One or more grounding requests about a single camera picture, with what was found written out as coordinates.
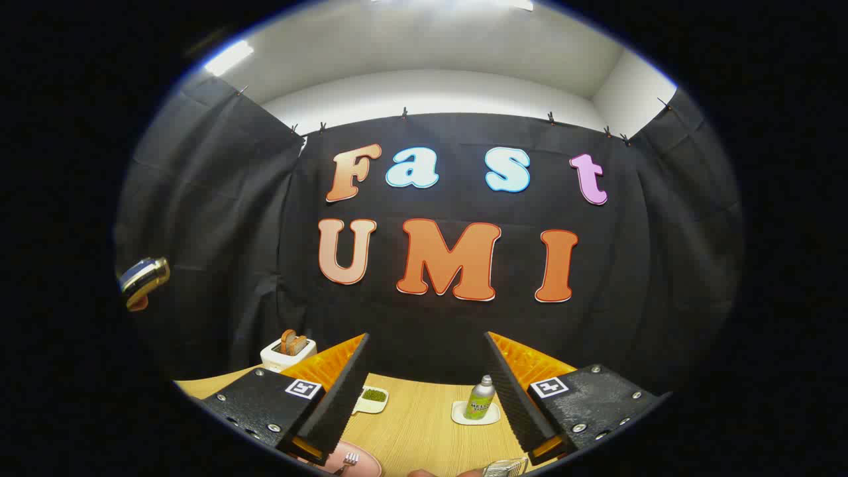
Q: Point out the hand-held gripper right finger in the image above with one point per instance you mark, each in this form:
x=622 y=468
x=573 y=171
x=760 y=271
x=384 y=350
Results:
x=513 y=404

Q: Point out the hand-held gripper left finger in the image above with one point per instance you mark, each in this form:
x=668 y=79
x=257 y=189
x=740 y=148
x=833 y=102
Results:
x=341 y=404

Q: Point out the white divided dish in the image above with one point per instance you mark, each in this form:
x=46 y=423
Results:
x=371 y=405

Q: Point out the green soda bottle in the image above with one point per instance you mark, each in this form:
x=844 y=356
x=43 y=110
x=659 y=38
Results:
x=479 y=401

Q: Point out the green beans pile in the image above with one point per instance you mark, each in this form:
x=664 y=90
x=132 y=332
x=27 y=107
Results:
x=374 y=395

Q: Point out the white square coaster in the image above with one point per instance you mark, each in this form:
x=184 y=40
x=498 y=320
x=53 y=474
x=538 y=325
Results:
x=460 y=414

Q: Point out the pink round plate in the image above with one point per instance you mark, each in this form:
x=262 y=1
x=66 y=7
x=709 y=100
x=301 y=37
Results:
x=368 y=464

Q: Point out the perforated metal tray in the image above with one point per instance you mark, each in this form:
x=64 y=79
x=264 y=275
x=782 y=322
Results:
x=503 y=469

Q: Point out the toasted bread slice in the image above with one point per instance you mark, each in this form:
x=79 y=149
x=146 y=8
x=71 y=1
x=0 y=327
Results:
x=301 y=344
x=287 y=341

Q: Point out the white toaster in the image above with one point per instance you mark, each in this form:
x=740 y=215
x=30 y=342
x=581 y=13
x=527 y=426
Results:
x=281 y=359

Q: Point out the yellow and blue device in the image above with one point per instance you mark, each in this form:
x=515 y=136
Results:
x=142 y=277

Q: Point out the row of black cloth clips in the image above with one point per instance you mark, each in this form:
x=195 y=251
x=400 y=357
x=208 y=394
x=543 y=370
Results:
x=404 y=113

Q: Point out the ceiling light panel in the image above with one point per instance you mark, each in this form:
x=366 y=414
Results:
x=520 y=4
x=228 y=57

